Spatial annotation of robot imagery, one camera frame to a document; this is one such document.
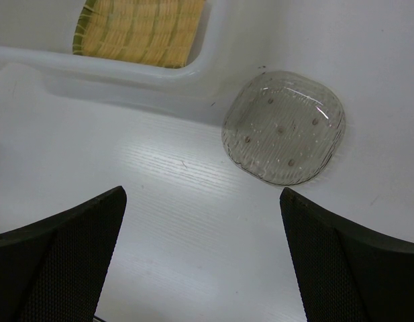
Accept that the woven bamboo tray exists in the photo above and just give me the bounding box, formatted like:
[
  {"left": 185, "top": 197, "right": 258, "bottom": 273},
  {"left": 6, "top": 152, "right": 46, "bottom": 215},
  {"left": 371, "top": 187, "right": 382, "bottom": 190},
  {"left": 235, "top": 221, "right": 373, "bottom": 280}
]
[{"left": 72, "top": 0, "right": 205, "bottom": 69}]

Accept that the white plastic bin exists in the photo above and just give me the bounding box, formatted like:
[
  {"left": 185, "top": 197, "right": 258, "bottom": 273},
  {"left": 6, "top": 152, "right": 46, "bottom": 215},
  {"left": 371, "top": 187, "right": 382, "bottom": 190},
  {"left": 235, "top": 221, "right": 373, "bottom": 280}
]
[{"left": 0, "top": 1, "right": 270, "bottom": 115}]

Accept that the right clear glass plate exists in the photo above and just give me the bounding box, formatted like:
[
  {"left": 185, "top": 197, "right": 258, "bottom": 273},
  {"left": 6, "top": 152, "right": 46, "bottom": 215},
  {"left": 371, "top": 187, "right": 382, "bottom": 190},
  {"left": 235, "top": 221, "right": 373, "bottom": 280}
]
[{"left": 221, "top": 71, "right": 346, "bottom": 186}]

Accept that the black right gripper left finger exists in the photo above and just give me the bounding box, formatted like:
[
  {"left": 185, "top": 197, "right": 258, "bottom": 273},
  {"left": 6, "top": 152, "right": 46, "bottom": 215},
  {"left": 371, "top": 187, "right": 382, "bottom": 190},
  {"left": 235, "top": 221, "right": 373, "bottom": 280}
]
[{"left": 0, "top": 186, "right": 127, "bottom": 321}]

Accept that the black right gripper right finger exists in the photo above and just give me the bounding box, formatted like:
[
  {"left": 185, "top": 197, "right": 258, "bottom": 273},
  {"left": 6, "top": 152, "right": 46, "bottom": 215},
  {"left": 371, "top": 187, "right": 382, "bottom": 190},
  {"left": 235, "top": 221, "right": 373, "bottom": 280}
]
[{"left": 280, "top": 188, "right": 414, "bottom": 321}]

